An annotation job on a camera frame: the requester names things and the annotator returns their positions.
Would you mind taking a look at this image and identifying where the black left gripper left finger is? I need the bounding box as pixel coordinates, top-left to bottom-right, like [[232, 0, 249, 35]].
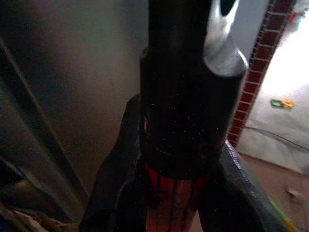
[[79, 94, 147, 232]]

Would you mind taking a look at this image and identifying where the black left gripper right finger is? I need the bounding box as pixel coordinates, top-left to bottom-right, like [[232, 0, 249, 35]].
[[197, 140, 290, 232]]

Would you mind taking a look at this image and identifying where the red handled olive dustpan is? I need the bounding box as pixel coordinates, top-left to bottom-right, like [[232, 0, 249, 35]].
[[140, 0, 250, 232]]

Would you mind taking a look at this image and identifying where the grey metal cabinet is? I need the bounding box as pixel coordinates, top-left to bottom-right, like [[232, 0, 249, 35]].
[[0, 0, 150, 208]]

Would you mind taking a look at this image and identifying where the black floor cable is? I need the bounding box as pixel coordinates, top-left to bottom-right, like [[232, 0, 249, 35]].
[[243, 127, 309, 152]]

